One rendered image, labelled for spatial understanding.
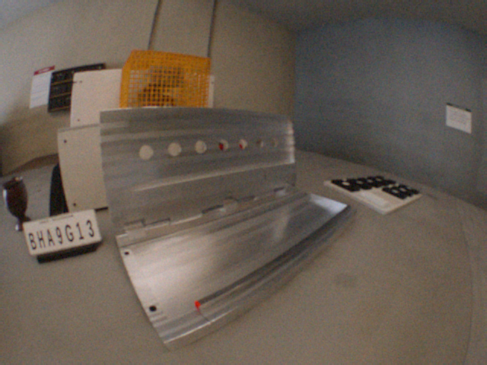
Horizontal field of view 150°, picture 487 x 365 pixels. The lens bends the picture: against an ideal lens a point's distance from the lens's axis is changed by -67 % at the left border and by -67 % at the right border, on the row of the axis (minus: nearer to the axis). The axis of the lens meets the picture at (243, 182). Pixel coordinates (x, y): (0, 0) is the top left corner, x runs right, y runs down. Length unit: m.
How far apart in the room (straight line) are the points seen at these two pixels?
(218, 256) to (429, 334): 0.32
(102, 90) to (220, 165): 0.48
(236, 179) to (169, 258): 0.20
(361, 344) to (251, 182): 0.35
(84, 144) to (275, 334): 0.46
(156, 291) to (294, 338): 0.15
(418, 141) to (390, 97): 0.59
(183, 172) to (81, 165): 0.24
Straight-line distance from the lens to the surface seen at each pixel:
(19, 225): 0.55
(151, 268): 0.26
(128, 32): 2.32
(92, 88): 0.70
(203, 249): 0.28
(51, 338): 0.27
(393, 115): 2.46
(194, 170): 0.34
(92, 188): 0.48
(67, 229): 0.36
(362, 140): 2.55
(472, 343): 0.37
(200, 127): 0.35
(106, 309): 0.26
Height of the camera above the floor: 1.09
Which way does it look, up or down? 18 degrees down
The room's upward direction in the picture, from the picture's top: 3 degrees clockwise
